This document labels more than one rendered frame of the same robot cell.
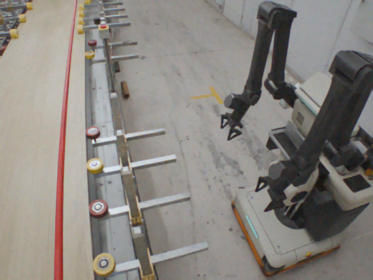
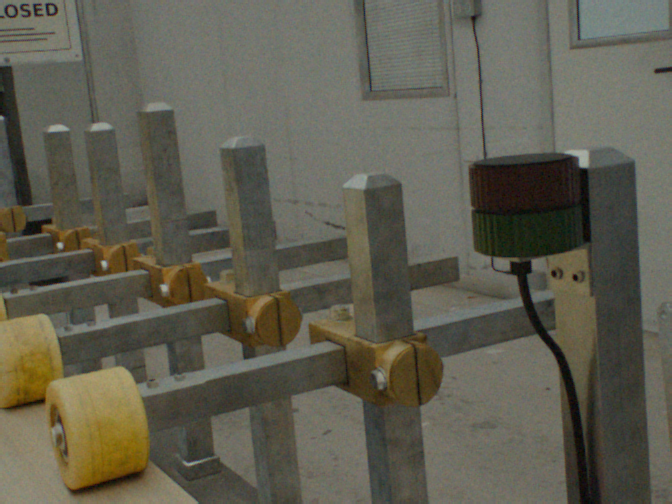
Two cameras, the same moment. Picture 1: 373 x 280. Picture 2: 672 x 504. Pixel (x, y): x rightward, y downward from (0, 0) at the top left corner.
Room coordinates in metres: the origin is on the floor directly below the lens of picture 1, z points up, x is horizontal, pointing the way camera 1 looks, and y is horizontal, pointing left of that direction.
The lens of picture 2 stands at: (1.65, 1.05, 1.18)
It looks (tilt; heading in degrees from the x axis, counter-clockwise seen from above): 10 degrees down; 352
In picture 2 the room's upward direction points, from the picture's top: 5 degrees counter-clockwise
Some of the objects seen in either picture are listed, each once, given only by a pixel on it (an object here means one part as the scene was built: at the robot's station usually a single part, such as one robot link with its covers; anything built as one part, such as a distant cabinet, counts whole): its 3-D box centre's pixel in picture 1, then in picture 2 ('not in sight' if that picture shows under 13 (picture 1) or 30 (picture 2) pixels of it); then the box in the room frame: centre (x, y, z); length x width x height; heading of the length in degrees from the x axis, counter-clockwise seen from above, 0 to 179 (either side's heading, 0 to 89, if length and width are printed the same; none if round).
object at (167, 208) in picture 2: not in sight; (178, 299); (2.91, 1.09, 0.93); 0.04 x 0.04 x 0.48; 20
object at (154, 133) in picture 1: (129, 137); not in sight; (1.09, 0.36, 0.81); 0.43 x 0.03 x 0.04; 110
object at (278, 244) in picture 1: (287, 219); not in sight; (0.98, -0.77, 0.16); 0.67 x 0.64 x 0.25; 110
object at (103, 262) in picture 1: (106, 268); not in sight; (0.32, 0.29, 0.85); 0.08 x 0.08 x 0.11
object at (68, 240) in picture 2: not in sight; (68, 241); (3.40, 1.27, 0.95); 0.14 x 0.06 x 0.05; 20
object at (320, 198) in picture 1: (298, 192); not in sight; (0.86, -0.64, 0.68); 0.28 x 0.27 x 0.25; 20
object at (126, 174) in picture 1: (133, 205); not in sight; (0.57, 0.22, 0.92); 0.04 x 0.04 x 0.48; 20
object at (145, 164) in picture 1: (135, 166); not in sight; (0.86, 0.28, 0.83); 0.43 x 0.03 x 0.04; 110
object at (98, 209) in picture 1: (100, 213); not in sight; (0.56, 0.38, 0.85); 0.08 x 0.08 x 0.11
